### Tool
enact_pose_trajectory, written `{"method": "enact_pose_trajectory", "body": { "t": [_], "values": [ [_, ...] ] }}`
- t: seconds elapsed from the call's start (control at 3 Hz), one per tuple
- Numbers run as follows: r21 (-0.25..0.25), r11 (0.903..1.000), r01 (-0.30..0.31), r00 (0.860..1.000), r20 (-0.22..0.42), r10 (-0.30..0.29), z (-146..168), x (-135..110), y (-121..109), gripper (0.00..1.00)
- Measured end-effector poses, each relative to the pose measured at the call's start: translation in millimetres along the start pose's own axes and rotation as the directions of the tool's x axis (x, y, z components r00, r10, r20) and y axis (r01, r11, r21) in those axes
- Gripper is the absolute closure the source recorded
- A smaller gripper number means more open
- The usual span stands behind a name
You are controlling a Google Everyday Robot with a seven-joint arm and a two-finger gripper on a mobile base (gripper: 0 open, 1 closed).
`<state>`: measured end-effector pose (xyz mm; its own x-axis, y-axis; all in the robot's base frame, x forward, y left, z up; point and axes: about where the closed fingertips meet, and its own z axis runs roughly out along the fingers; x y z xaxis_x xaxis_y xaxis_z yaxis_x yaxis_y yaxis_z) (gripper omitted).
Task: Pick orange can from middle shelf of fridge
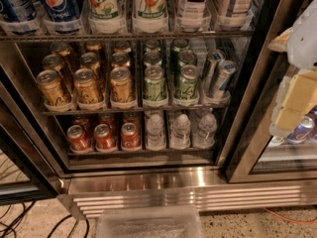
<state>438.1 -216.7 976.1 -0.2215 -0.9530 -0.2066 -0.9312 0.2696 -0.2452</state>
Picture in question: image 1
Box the fridge vent grille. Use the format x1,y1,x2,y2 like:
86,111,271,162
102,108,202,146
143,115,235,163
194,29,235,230
73,185,302,217

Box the second row left orange can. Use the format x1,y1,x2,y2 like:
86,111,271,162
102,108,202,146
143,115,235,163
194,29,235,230
42,54,73,92

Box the white label bottle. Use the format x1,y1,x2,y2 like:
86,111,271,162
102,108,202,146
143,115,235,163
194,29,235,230
214,0,252,30
175,0,207,32

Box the right 7up bottle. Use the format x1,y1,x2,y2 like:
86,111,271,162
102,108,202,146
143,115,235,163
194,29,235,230
134,0,165,33

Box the front slim silver blue can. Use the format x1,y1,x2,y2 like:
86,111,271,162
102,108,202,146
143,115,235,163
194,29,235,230
209,60,237,99

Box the left dark blue bottle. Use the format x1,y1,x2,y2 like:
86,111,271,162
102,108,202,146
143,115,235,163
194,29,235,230
0,0,38,36

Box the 7up bottle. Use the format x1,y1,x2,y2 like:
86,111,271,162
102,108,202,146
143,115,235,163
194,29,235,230
134,0,165,33
88,0,123,34

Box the rear slim silver blue can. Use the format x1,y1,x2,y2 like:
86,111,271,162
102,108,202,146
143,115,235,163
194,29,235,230
202,50,225,91

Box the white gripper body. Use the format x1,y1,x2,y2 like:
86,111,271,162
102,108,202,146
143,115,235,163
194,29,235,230
286,0,317,69

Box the front left red can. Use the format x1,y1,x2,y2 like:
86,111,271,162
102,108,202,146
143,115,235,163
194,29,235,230
66,125,91,151

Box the pepsi can behind glass door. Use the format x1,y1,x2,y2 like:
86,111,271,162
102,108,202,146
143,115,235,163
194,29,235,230
286,116,315,144

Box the left water bottle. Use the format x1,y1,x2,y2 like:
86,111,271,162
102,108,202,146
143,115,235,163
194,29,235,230
146,114,165,151

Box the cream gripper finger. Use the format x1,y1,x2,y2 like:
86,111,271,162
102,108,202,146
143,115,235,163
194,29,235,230
269,69,317,137
268,28,292,53

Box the red can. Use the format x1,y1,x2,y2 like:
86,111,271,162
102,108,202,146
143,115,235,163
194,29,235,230
94,124,116,150
121,122,141,150
66,125,91,151

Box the green can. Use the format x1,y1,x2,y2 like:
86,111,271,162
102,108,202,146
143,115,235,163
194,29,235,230
144,65,166,101
174,64,199,100

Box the orange cable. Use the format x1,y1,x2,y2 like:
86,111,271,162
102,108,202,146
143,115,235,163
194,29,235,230
262,207,317,226

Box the water bottle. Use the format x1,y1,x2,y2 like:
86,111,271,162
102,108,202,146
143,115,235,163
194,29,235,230
146,114,165,151
193,113,217,149
170,114,191,150

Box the middle water bottle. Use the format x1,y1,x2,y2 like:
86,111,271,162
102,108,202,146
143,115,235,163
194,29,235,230
170,114,191,150

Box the clear plastic bin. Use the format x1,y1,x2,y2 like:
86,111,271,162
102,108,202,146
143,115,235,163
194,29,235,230
96,205,203,238

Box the front middle red can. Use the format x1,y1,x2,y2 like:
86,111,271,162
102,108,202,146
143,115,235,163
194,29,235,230
94,124,116,150

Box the front right green can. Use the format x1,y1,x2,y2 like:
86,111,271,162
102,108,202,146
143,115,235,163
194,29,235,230
174,64,199,100

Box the second row middle orange can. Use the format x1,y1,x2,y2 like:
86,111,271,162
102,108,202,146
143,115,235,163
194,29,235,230
79,53,102,79

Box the left white label bottle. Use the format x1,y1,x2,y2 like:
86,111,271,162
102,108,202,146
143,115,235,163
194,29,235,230
175,0,207,32

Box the front left green can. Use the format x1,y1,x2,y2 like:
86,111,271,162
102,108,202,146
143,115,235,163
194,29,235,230
144,65,166,101

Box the black floor cables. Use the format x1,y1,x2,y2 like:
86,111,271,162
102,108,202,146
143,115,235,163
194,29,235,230
0,200,90,238

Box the right water bottle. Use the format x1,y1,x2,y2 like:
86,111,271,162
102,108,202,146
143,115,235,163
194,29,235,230
193,113,217,149

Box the right white label bottle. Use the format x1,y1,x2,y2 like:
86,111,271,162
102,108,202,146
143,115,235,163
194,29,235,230
214,0,252,30

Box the left 7up bottle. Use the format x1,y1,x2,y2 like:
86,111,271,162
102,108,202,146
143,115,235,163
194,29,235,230
88,0,123,34

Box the second row orange can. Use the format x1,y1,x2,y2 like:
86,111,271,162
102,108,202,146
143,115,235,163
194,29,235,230
111,52,131,69
79,53,102,79
42,54,73,92

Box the pepsi bottle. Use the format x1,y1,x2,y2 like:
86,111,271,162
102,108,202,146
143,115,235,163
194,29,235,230
41,0,84,34

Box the slim silver blue can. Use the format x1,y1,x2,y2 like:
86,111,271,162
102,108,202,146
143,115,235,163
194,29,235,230
202,50,225,91
209,60,237,99

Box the second row right orange can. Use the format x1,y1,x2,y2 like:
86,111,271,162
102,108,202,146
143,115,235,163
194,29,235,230
111,52,131,69

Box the front right red can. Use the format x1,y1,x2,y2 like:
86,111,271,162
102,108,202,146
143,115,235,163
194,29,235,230
121,122,141,150

